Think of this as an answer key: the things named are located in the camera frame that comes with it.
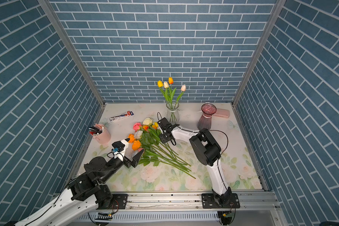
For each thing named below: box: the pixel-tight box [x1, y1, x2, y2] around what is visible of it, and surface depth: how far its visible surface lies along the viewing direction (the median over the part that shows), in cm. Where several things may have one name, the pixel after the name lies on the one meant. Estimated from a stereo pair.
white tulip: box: [163, 81, 175, 114], surface depth 96 cm
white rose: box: [134, 129, 144, 140], surface depth 95 cm
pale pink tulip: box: [173, 84, 187, 114], surface depth 95 cm
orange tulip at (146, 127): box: [142, 125, 165, 148], surface depth 98 cm
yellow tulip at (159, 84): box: [157, 80, 173, 114], surface depth 94 cm
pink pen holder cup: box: [88, 123, 112, 145], surface depth 93 cm
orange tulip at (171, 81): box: [168, 77, 177, 114], surface depth 96 cm
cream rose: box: [142, 117, 153, 126], surface depth 107 cm
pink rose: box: [132, 122, 142, 132], surface depth 101 cm
